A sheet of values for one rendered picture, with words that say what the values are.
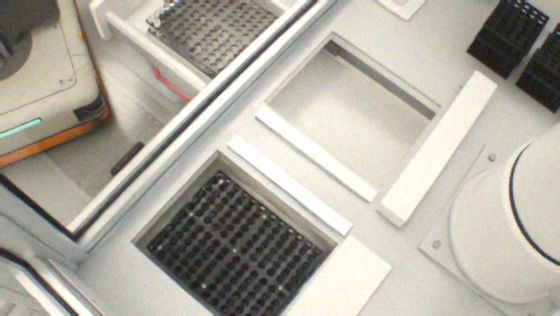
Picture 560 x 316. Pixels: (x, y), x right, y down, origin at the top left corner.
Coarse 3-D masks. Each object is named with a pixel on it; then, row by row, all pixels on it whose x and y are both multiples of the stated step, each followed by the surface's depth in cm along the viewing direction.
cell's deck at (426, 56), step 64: (448, 0) 96; (384, 64) 89; (448, 64) 90; (256, 128) 82; (512, 128) 85; (320, 192) 78; (384, 192) 79; (448, 192) 79; (128, 256) 72; (384, 256) 75
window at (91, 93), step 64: (0, 0) 33; (64, 0) 39; (128, 0) 46; (192, 0) 55; (256, 0) 68; (0, 64) 37; (64, 64) 44; (128, 64) 53; (192, 64) 65; (0, 128) 42; (64, 128) 50; (128, 128) 62; (64, 192) 58
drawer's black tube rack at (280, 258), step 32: (224, 192) 82; (192, 224) 83; (224, 224) 80; (256, 224) 80; (160, 256) 80; (192, 256) 80; (224, 256) 78; (256, 256) 78; (288, 256) 78; (320, 256) 79; (192, 288) 78; (224, 288) 78; (256, 288) 79; (288, 288) 80
